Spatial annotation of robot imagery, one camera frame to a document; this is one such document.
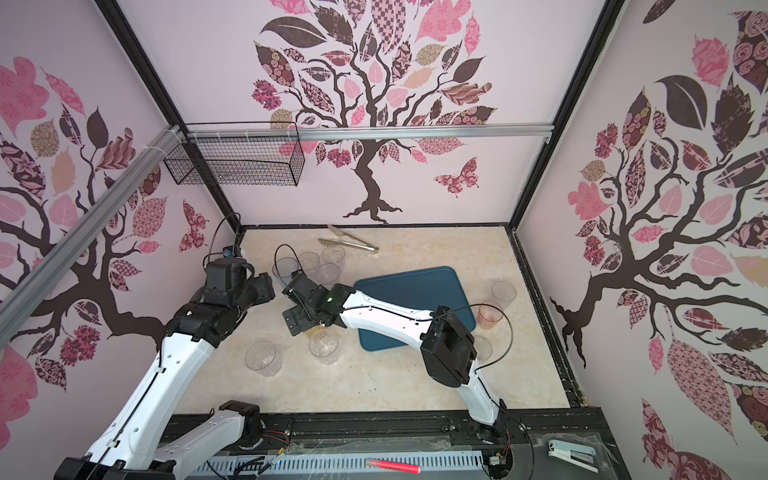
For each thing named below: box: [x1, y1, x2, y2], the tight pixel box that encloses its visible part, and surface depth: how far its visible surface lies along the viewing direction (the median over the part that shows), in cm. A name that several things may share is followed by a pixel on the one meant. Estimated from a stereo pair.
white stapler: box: [547, 440, 599, 473], surface depth 71 cm
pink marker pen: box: [366, 458, 421, 475], surface depth 71 cm
